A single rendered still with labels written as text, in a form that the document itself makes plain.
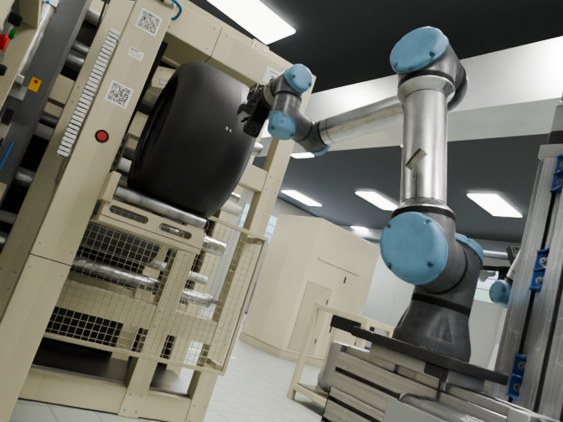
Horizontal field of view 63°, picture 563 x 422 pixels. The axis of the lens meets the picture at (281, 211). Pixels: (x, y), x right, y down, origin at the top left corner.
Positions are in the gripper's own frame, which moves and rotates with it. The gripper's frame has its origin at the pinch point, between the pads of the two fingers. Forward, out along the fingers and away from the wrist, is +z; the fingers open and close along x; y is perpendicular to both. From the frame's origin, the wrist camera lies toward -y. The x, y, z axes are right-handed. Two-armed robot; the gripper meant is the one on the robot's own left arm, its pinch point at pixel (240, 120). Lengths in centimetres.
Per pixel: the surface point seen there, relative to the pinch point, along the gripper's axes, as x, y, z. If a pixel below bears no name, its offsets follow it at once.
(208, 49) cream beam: 6, 49, 50
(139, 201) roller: 16.6, -30.9, 25.7
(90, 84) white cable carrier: 44, 2, 30
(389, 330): -220, -29, 144
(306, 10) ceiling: -140, 315, 285
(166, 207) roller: 7.5, -29.5, 25.3
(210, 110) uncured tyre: 8.3, 2.7, 8.0
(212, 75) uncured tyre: 10.2, 17.4, 12.9
